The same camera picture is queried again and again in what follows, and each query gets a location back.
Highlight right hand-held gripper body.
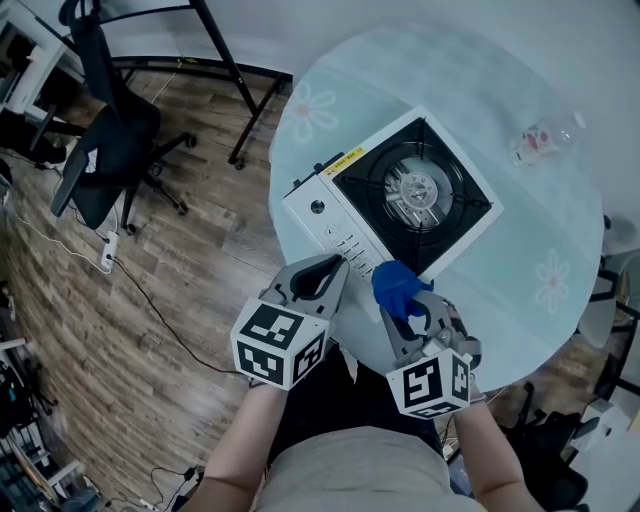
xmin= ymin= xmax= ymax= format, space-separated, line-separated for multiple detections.
xmin=384 ymin=298 xmax=485 ymax=421

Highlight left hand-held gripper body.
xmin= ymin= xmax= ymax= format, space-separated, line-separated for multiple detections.
xmin=229 ymin=281 xmax=332 ymax=392

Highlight blue cloth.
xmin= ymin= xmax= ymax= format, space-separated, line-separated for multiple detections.
xmin=370 ymin=259 xmax=436 ymax=322

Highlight white portable gas stove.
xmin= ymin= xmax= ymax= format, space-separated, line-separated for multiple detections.
xmin=280 ymin=104 xmax=506 ymax=282

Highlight person's right forearm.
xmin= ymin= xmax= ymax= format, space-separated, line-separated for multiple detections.
xmin=451 ymin=399 xmax=534 ymax=512

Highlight person's left forearm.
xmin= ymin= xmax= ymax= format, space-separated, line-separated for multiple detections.
xmin=202 ymin=382 xmax=292 ymax=501

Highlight person's dark trousers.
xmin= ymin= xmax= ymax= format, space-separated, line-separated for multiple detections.
xmin=268 ymin=343 xmax=447 ymax=467

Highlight dark smartphone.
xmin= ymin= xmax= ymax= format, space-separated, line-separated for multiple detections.
xmin=446 ymin=451 xmax=475 ymax=497

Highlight person's light shirt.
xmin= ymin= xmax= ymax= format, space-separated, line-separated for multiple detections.
xmin=253 ymin=426 xmax=490 ymax=512

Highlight black swivel chair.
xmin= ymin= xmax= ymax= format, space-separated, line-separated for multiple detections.
xmin=499 ymin=382 xmax=602 ymax=512

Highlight grey chair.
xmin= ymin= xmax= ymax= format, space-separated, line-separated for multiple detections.
xmin=576 ymin=214 xmax=640 ymax=352

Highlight white power strip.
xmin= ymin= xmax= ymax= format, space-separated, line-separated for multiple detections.
xmin=97 ymin=230 xmax=122 ymax=272

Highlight white box device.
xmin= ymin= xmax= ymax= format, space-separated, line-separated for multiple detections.
xmin=578 ymin=396 xmax=640 ymax=452

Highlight clear plastic bottle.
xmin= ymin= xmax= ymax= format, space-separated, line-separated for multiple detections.
xmin=509 ymin=110 xmax=588 ymax=168

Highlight black office chair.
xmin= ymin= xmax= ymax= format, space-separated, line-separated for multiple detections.
xmin=49 ymin=0 xmax=198 ymax=237

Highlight whiteboard on black stand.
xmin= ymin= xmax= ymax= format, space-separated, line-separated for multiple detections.
xmin=99 ymin=0 xmax=294 ymax=172

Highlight cluttered storage rack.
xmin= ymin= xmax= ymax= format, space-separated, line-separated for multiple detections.
xmin=0 ymin=334 xmax=101 ymax=512

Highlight white desk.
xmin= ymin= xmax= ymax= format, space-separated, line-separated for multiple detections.
xmin=0 ymin=0 xmax=87 ymax=117

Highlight black floor cable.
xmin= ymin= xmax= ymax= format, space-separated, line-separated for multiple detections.
xmin=111 ymin=256 xmax=247 ymax=377

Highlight white floor cable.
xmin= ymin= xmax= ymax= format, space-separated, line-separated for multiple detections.
xmin=6 ymin=208 xmax=110 ymax=275

